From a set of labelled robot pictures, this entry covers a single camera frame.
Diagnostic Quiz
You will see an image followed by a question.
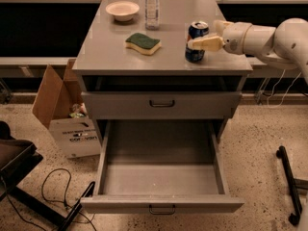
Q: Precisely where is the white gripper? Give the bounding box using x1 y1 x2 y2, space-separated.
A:
187 20 252 55

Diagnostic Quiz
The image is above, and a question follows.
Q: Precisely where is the blue pepsi can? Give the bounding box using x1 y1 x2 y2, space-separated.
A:
185 21 209 63

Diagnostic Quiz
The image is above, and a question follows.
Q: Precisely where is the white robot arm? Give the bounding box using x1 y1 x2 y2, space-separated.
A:
188 18 308 84

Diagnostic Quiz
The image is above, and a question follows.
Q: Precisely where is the closed grey drawer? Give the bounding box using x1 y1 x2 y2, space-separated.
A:
82 91 242 119

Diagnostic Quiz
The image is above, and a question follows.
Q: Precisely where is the grey drawer cabinet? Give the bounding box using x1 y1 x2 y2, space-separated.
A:
72 0 254 144

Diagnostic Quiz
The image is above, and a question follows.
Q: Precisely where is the open grey drawer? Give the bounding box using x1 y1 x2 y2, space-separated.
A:
81 120 244 215

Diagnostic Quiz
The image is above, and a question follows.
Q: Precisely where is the green yellow sponge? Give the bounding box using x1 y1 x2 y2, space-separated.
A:
125 33 162 56

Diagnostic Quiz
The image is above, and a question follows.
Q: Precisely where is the clear plastic water bottle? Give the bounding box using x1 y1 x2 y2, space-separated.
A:
144 0 159 30

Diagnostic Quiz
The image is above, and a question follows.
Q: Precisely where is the white bowl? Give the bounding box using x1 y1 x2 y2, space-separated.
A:
106 1 140 22

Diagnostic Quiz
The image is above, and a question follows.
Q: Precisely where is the black stand base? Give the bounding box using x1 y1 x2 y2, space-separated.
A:
276 145 308 226

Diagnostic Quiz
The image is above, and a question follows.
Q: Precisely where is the cardboard box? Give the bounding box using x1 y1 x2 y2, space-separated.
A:
32 60 100 158

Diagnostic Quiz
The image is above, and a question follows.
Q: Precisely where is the black chair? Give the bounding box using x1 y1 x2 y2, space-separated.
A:
0 121 97 231

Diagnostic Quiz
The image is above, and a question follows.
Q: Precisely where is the white cable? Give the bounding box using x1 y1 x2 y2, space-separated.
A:
266 68 303 109

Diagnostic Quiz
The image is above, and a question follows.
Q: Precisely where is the black cable on floor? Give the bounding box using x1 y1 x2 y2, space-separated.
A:
1 167 98 231

